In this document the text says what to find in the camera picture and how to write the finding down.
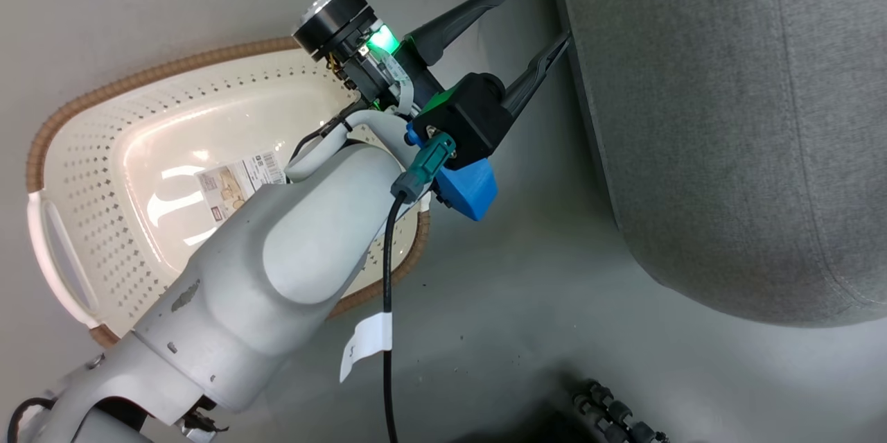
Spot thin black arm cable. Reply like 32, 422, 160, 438
287, 109, 369, 161

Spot black roller base wheel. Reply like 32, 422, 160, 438
570, 378, 670, 443

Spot cream perforated laundry basket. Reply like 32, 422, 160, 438
26, 37, 432, 348

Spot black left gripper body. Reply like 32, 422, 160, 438
292, 0, 444, 114

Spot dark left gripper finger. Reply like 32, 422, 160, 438
502, 30, 573, 118
405, 0, 532, 67

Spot paper product label sticker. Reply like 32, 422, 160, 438
194, 150, 287, 224

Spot grey fabric sofa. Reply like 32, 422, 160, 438
544, 0, 887, 328

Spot black camera cable white tag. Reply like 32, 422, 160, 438
338, 134, 458, 443

